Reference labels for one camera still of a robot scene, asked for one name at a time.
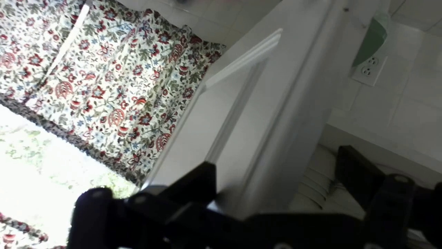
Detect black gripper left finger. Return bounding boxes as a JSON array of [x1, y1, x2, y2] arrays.
[[66, 161, 259, 249]]

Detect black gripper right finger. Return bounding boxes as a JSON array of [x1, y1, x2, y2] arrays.
[[334, 144, 442, 249]]

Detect stack of white plates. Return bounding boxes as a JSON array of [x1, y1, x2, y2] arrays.
[[288, 144, 364, 219]]

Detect white wall cabinet body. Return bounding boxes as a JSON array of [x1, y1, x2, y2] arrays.
[[321, 123, 442, 179]]

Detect floral curtain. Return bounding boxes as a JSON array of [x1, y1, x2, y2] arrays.
[[0, 0, 227, 249]]

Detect white cabinet door silver knob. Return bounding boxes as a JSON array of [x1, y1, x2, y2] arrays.
[[142, 0, 383, 220]]

